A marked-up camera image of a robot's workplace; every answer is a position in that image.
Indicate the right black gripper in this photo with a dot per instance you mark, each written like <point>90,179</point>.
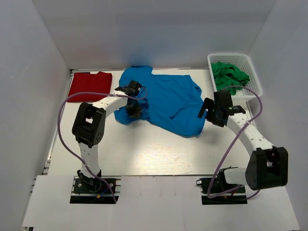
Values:
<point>209,104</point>

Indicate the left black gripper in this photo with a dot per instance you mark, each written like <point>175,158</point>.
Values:
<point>135,113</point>

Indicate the blue t shirt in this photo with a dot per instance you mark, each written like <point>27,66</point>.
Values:
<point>171,102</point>

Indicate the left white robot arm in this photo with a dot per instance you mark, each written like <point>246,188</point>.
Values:
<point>89,124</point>

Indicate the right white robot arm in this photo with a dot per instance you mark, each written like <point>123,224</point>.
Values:
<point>267,166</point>

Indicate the green t shirt in basket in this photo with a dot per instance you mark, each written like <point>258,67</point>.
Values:
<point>226,75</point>

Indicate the folded red t shirt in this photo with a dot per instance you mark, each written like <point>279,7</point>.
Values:
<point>86,82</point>

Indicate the white plastic basket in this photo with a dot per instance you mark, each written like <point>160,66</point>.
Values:
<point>243,62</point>

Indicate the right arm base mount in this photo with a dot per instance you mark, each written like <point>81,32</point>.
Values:
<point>235,197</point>

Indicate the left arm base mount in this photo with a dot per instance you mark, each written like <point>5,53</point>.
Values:
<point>94,191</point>

